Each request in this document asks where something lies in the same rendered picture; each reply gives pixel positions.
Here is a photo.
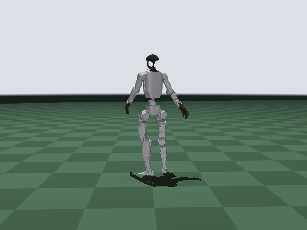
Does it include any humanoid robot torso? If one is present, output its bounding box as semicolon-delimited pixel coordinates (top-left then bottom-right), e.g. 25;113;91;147
143;70;163;117

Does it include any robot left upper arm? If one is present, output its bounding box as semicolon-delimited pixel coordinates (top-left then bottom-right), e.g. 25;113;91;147
134;72;148;93

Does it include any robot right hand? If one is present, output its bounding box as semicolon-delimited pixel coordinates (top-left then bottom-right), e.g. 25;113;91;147
178;102;189;119

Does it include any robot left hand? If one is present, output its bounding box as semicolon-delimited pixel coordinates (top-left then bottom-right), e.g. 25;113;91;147
125;102;130;114

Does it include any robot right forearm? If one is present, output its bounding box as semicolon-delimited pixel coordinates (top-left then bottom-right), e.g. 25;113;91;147
170;90;180;108

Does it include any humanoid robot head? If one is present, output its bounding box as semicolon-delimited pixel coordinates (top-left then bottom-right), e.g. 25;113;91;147
146;54;159;72

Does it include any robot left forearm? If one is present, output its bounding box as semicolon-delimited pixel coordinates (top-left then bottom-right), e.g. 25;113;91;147
127;87;137;104

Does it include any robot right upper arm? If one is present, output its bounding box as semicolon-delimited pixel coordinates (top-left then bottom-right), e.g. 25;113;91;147
162;73;174;95

